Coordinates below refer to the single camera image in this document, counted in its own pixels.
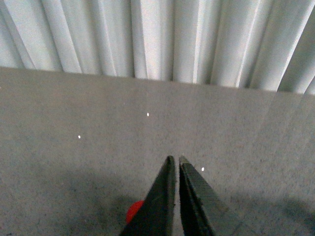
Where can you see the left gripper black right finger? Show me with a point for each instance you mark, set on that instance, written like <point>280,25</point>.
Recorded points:
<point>202,212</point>

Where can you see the white pleated curtain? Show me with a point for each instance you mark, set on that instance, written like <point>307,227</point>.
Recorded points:
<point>257,44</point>

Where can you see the yellow mushroom push button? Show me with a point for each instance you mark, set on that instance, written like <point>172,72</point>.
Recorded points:
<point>133,210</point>

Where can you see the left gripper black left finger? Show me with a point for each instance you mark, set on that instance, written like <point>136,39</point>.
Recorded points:
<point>155,217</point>

